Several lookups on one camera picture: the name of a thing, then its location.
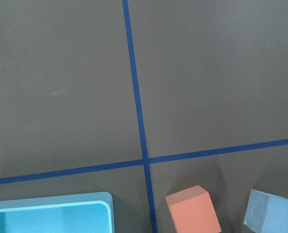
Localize orange block left side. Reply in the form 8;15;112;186
165;185;221;233

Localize blue tray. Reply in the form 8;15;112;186
0;192;115;233

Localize light blue block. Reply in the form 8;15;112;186
243;189;288;233

